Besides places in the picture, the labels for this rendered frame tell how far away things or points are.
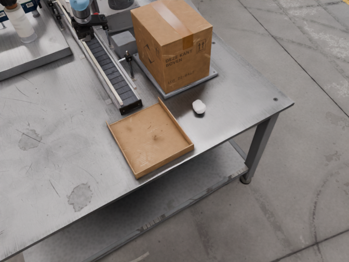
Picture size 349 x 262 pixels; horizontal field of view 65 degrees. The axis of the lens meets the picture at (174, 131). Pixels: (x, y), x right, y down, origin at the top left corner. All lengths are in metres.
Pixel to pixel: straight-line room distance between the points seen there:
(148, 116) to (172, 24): 0.40
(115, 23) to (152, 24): 0.53
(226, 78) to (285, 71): 1.45
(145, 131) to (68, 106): 0.41
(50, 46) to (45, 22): 0.25
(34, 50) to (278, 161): 1.73
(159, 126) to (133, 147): 0.15
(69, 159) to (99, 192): 0.21
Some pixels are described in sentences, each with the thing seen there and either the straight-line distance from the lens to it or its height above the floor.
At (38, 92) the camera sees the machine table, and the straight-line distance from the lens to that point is 1.51.
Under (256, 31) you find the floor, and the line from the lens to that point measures 3.20.
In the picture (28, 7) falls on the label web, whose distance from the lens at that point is 1.94.
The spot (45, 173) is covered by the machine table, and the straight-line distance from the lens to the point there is 1.20.
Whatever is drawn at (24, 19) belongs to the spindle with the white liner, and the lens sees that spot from 1.71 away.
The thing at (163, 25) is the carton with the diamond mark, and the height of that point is 1.12.
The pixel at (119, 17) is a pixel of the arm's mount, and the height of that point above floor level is 0.91.
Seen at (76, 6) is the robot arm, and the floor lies 1.21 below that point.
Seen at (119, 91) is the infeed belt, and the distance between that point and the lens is 1.29.
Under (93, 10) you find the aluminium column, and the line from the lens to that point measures 1.92.
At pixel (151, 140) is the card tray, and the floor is 0.83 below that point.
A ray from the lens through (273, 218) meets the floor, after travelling 1.95.
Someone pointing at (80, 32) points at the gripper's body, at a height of 1.04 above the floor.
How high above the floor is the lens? 1.78
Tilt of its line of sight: 54 degrees down
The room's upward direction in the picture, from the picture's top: 4 degrees counter-clockwise
